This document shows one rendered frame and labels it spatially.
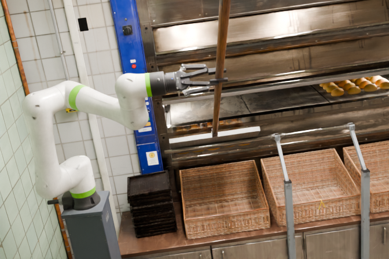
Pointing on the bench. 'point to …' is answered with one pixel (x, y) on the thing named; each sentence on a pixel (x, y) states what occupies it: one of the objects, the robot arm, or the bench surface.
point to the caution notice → (152, 158)
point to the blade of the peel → (214, 138)
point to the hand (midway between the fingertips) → (218, 76)
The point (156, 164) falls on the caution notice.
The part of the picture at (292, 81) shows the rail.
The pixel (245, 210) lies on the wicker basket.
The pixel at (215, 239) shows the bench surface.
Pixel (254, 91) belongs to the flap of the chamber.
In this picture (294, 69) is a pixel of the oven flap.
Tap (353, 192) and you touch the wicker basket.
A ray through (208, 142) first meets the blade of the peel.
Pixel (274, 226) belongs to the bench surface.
